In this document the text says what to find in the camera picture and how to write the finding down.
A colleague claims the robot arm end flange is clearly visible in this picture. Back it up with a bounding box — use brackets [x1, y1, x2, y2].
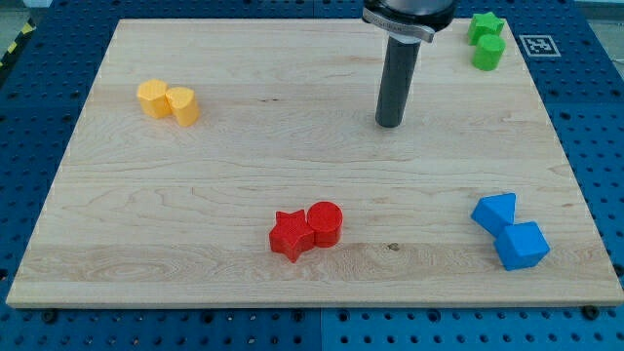
[362, 0, 459, 44]

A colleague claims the red cylinder block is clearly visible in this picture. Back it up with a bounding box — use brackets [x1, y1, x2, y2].
[307, 201, 343, 248]

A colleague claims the red star block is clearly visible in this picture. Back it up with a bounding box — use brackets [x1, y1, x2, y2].
[269, 210, 315, 263]

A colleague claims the wooden board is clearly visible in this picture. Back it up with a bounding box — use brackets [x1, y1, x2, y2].
[7, 19, 623, 308]

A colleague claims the dark grey cylindrical pointer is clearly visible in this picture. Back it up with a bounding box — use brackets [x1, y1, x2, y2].
[375, 37, 420, 128]

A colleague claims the yellow heart block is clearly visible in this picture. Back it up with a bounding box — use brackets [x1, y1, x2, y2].
[166, 87, 200, 127]

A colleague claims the yellow hexagon block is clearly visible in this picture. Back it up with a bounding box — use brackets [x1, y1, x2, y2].
[136, 79, 172, 119]

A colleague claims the blue triangle block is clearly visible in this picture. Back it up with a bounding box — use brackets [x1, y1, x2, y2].
[471, 193, 517, 237]

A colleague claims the green cylinder block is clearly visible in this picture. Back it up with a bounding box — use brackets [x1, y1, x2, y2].
[472, 34, 506, 71]

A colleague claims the blue cube block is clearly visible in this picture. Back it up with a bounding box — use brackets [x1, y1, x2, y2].
[493, 221, 551, 271]

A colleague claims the green star block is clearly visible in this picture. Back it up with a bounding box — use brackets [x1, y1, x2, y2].
[467, 12, 505, 46]

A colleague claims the white fiducial marker tag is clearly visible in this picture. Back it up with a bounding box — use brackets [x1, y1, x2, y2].
[520, 34, 561, 58]

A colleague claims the black bolt front right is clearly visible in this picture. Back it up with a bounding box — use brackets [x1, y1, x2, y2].
[580, 305, 601, 321]

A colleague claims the yellow black hazard tape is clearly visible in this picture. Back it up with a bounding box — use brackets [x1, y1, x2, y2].
[1, 18, 37, 70]

